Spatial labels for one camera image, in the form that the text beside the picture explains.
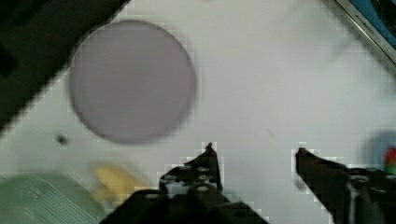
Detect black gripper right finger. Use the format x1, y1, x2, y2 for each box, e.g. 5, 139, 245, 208
295, 147, 396, 224

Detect green perforated colander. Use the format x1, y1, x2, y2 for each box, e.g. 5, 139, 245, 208
0, 174, 106, 224

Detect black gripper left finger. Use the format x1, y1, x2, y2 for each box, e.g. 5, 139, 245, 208
99, 145, 268, 224

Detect blue cup with toys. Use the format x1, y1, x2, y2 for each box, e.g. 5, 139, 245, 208
365, 132, 396, 175

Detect black toaster oven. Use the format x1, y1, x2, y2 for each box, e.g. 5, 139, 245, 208
335, 0, 396, 65

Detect yellow toy banana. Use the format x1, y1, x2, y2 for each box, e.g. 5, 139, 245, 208
92, 164, 149, 204

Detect round lilac plate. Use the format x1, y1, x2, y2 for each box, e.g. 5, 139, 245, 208
68, 21, 197, 144

